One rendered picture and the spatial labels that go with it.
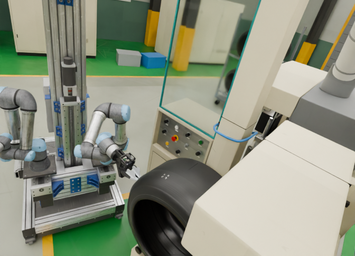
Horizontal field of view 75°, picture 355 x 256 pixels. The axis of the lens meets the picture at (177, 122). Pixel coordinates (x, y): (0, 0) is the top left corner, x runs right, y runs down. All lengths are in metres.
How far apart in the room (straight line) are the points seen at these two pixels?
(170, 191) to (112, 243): 1.60
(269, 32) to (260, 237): 0.72
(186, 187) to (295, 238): 0.52
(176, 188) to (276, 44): 0.66
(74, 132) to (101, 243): 1.07
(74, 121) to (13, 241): 1.20
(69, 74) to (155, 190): 1.12
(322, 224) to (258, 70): 0.61
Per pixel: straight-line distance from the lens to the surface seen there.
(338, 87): 1.50
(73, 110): 1.99
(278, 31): 0.97
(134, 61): 6.64
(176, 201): 0.95
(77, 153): 1.48
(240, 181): 0.57
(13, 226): 2.75
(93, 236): 2.54
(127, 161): 1.28
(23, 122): 1.84
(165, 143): 2.02
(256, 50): 1.00
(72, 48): 1.85
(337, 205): 0.67
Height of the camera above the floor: 2.14
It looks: 30 degrees down
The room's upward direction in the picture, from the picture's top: 13 degrees clockwise
